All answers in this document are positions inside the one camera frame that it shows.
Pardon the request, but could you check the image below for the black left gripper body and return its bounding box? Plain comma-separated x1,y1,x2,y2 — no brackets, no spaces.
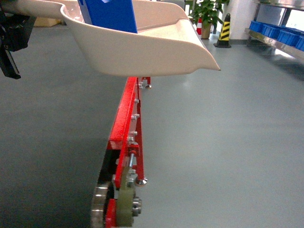
0,8,36,79

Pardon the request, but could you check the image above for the blue plastic canister part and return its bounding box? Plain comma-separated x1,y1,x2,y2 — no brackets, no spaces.
78,0,137,33

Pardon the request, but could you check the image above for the beige plastic dustpan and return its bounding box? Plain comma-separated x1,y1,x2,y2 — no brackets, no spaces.
1,0,219,77

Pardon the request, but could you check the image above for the blue bin on shelf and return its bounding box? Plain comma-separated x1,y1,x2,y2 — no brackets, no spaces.
261,24,285,39
277,30,304,47
249,20,267,33

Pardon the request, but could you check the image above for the steel shelf rack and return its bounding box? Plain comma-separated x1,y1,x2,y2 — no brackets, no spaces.
244,0,304,81

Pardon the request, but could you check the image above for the red white traffic cone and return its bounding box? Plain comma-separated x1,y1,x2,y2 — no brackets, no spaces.
196,18,202,35

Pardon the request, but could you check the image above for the green potted plant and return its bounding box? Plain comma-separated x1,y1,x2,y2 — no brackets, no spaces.
190,0,230,39

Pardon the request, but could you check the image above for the yellow black striped bollard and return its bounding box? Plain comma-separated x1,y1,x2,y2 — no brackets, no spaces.
213,13,231,48

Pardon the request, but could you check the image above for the red conveyor frame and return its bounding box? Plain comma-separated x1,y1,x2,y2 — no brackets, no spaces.
91,77,147,228

